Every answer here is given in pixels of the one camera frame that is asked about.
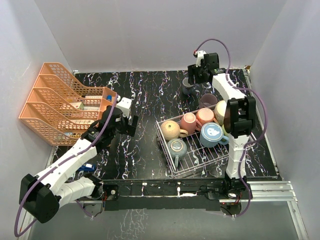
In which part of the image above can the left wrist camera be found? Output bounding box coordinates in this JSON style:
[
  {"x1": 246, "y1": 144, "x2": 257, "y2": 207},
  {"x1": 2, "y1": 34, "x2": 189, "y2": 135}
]
[{"x1": 116, "y1": 97, "x2": 132, "y2": 118}]

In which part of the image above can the brown ceramic mug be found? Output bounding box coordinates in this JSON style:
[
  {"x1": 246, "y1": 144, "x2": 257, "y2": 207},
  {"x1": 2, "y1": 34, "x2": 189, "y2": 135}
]
[{"x1": 160, "y1": 120, "x2": 189, "y2": 141}]

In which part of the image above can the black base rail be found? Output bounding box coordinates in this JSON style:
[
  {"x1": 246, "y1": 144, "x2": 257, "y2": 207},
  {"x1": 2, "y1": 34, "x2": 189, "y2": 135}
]
[{"x1": 74, "y1": 178, "x2": 253, "y2": 212}]

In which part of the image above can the salmon pink speckled mug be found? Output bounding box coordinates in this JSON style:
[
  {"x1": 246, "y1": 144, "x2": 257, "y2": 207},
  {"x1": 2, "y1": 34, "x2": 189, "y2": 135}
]
[{"x1": 196, "y1": 107, "x2": 218, "y2": 126}]

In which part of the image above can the light blue mug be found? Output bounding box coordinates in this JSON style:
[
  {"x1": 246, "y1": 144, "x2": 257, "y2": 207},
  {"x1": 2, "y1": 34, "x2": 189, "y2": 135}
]
[{"x1": 199, "y1": 122, "x2": 229, "y2": 148}]

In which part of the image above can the aluminium frame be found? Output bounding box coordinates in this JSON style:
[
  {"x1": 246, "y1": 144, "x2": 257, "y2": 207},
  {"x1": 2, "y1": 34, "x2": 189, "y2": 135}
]
[{"x1": 14, "y1": 181, "x2": 308, "y2": 240}]

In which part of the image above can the green white box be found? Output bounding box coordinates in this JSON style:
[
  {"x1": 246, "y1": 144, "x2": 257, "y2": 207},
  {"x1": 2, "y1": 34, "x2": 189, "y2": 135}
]
[{"x1": 69, "y1": 101, "x2": 84, "y2": 111}]

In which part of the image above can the orange plastic file organizer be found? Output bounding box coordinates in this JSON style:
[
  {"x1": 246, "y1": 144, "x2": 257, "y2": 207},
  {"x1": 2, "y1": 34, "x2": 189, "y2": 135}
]
[{"x1": 19, "y1": 62, "x2": 120, "y2": 146}]

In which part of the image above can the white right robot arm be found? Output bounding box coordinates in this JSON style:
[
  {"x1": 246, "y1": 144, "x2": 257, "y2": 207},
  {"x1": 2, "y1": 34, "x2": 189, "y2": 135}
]
[{"x1": 187, "y1": 50, "x2": 256, "y2": 199}]

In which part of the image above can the small white grey mug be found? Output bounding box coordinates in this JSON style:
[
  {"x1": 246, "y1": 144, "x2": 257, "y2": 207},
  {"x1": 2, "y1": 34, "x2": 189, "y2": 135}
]
[{"x1": 182, "y1": 77, "x2": 199, "y2": 95}]

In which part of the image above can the grey green mug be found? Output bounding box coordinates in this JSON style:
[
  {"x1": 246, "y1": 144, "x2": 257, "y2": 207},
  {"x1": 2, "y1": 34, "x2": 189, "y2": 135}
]
[{"x1": 167, "y1": 138, "x2": 188, "y2": 170}]

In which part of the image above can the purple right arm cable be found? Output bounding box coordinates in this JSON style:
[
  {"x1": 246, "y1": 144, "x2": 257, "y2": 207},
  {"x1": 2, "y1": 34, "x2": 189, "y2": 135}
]
[{"x1": 193, "y1": 38, "x2": 268, "y2": 218}]

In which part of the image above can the cream floral mug green inside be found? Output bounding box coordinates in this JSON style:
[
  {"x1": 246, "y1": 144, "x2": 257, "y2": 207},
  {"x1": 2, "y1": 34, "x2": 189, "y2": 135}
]
[{"x1": 213, "y1": 100, "x2": 227, "y2": 126}]

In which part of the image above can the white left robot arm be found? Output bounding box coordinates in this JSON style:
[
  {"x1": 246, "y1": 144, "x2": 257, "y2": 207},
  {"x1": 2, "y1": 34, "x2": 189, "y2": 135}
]
[{"x1": 19, "y1": 100, "x2": 138, "y2": 223}]

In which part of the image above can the yellow green mug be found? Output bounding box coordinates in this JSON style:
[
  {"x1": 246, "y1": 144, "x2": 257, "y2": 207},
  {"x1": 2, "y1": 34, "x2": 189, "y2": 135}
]
[{"x1": 221, "y1": 124, "x2": 230, "y2": 137}]

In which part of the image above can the pink mug cream inside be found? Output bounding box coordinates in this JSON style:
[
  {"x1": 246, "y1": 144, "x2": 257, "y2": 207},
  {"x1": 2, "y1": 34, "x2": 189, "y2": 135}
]
[{"x1": 179, "y1": 112, "x2": 202, "y2": 135}]

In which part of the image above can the white wire dish rack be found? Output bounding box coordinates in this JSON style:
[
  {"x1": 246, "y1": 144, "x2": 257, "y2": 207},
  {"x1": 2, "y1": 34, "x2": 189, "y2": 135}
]
[{"x1": 154, "y1": 103, "x2": 258, "y2": 178}]

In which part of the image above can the mauve purple mug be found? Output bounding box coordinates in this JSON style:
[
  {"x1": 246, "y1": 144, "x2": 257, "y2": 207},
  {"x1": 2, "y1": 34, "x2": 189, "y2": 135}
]
[{"x1": 198, "y1": 93, "x2": 218, "y2": 109}]

